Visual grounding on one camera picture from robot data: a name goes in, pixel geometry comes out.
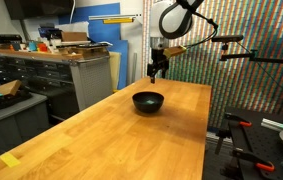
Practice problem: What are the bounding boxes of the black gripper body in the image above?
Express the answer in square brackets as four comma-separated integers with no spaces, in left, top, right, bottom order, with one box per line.
[146,49,170,78]

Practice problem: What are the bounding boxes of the black bowl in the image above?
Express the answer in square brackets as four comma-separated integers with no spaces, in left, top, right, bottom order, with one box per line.
[131,91,165,114]

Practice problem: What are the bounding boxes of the tan wooden block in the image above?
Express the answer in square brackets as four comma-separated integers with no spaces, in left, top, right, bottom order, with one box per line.
[0,79,23,97]

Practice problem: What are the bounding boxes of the grey metal pole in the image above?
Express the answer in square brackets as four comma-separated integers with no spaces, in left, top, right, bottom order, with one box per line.
[131,52,138,85]

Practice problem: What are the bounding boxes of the beige leaning board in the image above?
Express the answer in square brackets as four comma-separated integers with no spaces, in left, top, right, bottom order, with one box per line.
[108,51,122,93]

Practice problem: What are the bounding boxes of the yellow spirit level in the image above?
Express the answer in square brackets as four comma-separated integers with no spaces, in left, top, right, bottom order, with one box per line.
[102,17,135,25]

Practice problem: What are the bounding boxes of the grey perforated tool cabinet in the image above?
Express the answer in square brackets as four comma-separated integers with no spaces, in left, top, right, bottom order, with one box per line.
[0,47,114,113]

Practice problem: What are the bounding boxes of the blue foam board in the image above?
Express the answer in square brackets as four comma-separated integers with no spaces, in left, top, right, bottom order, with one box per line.
[57,2,130,91]

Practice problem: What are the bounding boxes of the multicolour patterned backdrop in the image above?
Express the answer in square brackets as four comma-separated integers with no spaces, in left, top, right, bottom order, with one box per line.
[141,0,283,128]

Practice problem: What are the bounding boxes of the brown cardboard box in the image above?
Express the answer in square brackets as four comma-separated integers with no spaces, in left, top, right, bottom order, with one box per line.
[60,31,89,43]

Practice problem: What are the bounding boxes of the black clamp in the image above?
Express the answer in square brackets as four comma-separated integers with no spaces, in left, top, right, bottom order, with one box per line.
[213,127,233,156]

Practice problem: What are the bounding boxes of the blue storage bin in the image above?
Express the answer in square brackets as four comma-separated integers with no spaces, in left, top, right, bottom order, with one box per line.
[37,27,62,40]

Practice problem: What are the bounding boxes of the red small container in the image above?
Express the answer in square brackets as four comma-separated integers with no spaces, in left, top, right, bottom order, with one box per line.
[36,42,49,53]

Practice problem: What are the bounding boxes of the silver aluminium extrusion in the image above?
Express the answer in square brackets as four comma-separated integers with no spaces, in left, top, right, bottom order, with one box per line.
[260,117,283,132]

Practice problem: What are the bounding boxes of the black optical breadboard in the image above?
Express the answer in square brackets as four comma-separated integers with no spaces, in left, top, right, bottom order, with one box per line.
[225,106,283,180]

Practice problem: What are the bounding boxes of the teal small container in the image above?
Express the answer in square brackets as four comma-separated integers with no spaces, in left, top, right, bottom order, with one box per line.
[27,40,38,52]

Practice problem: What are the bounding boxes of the grey plastic bin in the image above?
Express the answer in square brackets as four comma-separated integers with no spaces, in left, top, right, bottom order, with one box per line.
[0,92,49,150]

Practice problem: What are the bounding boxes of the black flat tray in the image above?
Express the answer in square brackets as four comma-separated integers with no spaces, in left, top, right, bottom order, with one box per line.
[0,88,33,116]

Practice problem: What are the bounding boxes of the black device on cabinet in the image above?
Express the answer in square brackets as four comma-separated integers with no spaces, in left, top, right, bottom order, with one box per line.
[0,33,24,45]

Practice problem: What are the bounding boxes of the yellow tape patch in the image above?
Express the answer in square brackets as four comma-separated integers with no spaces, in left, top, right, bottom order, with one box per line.
[0,151,22,169]

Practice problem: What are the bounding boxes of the tan wrist camera box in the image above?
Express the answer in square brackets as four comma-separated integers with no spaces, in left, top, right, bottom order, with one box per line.
[163,45,188,60]

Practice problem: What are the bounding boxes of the white metal rail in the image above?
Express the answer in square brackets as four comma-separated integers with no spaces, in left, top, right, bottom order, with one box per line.
[87,13,143,21]

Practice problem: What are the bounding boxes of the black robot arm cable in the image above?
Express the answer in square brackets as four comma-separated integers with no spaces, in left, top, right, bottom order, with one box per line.
[176,0,220,50]

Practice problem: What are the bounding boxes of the black stereo camera bar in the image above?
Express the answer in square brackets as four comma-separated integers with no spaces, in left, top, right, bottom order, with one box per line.
[210,34,245,44]

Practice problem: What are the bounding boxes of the orange handled bar clamp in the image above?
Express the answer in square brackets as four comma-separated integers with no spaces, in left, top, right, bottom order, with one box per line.
[231,147,276,173]
[223,112,253,129]

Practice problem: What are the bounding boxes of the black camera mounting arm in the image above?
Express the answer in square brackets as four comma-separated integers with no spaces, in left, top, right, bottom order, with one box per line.
[218,42,283,70]

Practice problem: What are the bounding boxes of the thin black camera cable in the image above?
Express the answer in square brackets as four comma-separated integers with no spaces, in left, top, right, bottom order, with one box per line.
[236,41,283,104]

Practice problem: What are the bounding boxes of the black wall screen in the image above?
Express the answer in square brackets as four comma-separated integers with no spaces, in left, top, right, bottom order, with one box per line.
[3,0,76,21]

